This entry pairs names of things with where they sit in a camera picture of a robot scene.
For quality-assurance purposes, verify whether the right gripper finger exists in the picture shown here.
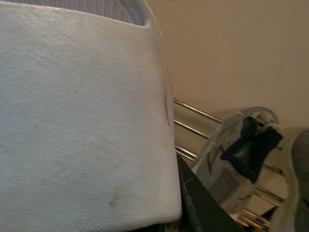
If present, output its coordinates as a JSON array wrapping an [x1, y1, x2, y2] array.
[[177, 155, 243, 232]]

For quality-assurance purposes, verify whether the grey sneaker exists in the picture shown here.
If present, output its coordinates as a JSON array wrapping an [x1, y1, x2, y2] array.
[[269, 129, 309, 232], [192, 107, 283, 219]]

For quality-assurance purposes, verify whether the light blue slipper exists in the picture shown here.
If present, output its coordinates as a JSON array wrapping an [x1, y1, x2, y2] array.
[[0, 0, 182, 232]]

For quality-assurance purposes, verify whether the black metal shoe rack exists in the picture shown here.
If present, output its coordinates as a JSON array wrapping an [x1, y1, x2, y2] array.
[[174, 100, 282, 232]]

